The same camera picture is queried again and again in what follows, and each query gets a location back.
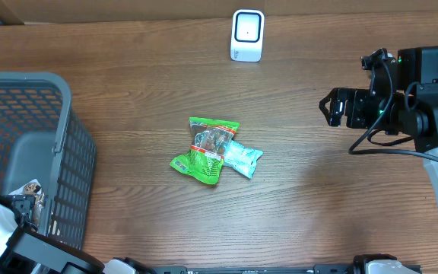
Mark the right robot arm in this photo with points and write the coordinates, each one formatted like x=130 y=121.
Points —
x=398 y=111

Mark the white barcode scanner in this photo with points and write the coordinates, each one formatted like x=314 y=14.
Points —
x=247 y=34

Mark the cardboard back panel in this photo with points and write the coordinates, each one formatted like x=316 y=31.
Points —
x=78 y=11

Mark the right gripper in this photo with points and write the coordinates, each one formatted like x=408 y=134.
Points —
x=355 y=98

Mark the teal snack packet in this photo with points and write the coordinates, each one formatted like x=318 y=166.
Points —
x=241 y=159

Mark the green snack bag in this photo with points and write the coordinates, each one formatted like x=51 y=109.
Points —
x=205 y=158

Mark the beige cookie bag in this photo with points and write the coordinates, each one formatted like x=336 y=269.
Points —
x=29 y=201

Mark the grey plastic shopping basket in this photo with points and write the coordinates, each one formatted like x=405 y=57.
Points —
x=42 y=138

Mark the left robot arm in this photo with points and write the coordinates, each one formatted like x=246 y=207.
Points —
x=23 y=250

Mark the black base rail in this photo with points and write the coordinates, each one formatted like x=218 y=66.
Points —
x=361 y=264

